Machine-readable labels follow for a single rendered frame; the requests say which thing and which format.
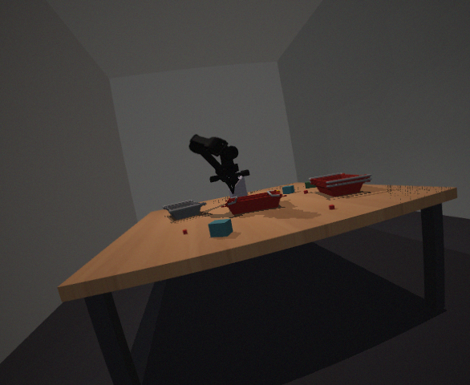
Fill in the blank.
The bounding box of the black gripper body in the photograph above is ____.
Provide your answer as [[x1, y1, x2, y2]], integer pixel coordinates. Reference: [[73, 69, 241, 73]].
[[209, 160, 249, 183]]

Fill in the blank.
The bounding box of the light blue cube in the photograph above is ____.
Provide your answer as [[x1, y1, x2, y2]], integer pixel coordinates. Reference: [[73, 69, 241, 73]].
[[282, 185, 294, 194], [208, 219, 233, 237]]

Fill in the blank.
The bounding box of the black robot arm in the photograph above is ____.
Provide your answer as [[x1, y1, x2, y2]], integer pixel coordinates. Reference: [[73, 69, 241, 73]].
[[189, 134, 239, 176]]

